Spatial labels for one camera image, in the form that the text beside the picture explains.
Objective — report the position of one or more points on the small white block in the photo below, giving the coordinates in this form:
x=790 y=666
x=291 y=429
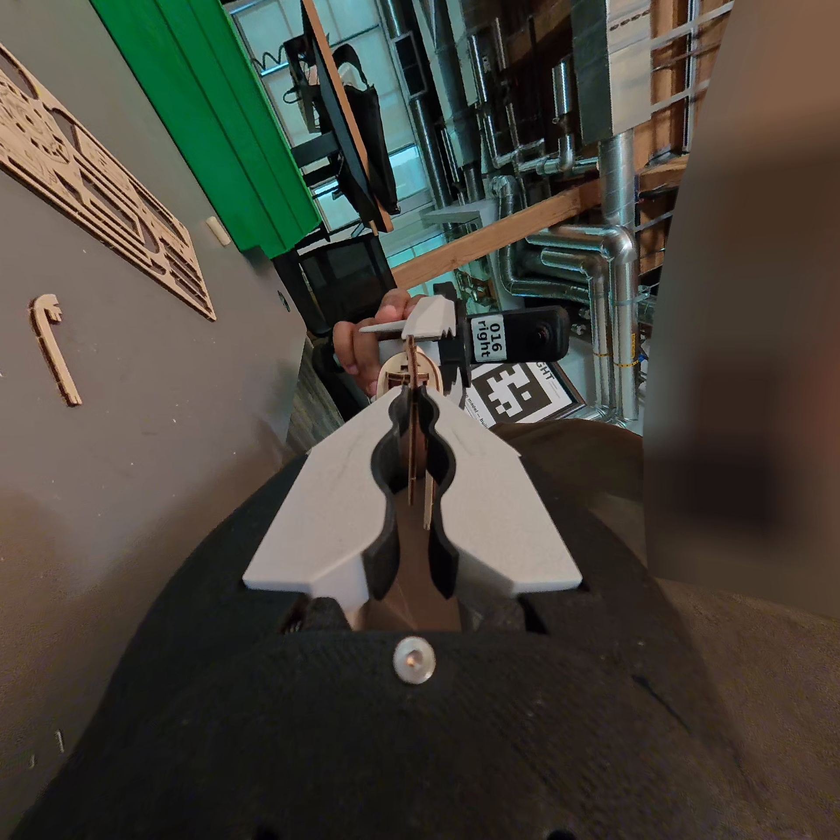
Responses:
x=218 y=231

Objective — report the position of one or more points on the cluster of silver metal ducts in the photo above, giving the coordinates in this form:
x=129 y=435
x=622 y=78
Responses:
x=613 y=249

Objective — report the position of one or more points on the white wall shelf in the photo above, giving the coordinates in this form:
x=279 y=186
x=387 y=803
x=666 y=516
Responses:
x=459 y=213

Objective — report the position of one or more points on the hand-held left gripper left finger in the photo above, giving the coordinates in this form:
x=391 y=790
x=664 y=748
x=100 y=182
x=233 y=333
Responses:
x=321 y=518

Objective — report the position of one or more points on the grey desk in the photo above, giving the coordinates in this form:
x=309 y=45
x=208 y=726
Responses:
x=131 y=426

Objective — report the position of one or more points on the wooden puzzle sheet with gear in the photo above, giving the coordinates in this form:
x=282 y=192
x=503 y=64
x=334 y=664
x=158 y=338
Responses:
x=39 y=131

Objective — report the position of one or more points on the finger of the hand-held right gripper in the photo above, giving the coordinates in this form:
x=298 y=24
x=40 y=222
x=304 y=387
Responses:
x=384 y=327
x=426 y=318

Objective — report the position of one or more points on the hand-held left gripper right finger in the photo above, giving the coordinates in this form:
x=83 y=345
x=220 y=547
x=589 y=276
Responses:
x=505 y=525

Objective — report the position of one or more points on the rectangular metal duct box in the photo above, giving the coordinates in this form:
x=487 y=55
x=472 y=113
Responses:
x=610 y=65

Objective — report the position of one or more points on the wooden hook piece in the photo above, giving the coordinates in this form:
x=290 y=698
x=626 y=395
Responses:
x=54 y=354

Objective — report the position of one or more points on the person's right hand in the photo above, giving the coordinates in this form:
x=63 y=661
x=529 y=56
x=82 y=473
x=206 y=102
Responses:
x=351 y=348

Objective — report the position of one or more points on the black table with wooden edge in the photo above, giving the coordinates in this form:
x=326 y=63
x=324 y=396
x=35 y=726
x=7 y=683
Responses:
x=351 y=172

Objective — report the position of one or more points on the framed tag poster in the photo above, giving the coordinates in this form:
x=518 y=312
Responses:
x=518 y=394

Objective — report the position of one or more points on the wooden beam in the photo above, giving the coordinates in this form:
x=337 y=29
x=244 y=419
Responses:
x=499 y=226

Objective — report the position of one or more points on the green plastic bin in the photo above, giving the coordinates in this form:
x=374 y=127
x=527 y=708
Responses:
x=216 y=118

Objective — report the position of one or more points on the black mesh chair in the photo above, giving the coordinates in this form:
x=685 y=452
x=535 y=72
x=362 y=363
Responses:
x=341 y=275

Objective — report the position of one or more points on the wooden ribbed model part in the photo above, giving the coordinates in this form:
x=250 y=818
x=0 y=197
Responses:
x=392 y=369

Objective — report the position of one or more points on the black bag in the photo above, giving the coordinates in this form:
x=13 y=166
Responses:
x=374 y=131

